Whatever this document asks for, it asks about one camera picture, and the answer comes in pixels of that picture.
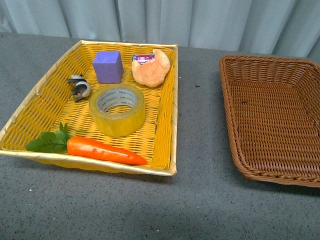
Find black and white toy animal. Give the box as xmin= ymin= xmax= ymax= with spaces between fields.
xmin=67 ymin=75 xmax=91 ymax=102

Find yellow packing tape roll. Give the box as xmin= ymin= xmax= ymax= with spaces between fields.
xmin=88 ymin=83 xmax=146 ymax=137

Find brown wicker basket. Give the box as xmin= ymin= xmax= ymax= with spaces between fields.
xmin=219 ymin=55 xmax=320 ymax=188

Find plush croissant toy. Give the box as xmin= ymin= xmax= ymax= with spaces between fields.
xmin=131 ymin=49 xmax=171 ymax=88

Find small pink snack packet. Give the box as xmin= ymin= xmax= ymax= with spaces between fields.
xmin=132 ymin=53 xmax=155 ymax=65

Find yellow woven basket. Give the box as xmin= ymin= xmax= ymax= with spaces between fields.
xmin=0 ymin=40 xmax=179 ymax=176

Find purple foam block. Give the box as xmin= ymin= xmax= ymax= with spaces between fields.
xmin=92 ymin=50 xmax=124 ymax=84

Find orange plastic carrot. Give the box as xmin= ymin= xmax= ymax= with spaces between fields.
xmin=25 ymin=123 xmax=148 ymax=165

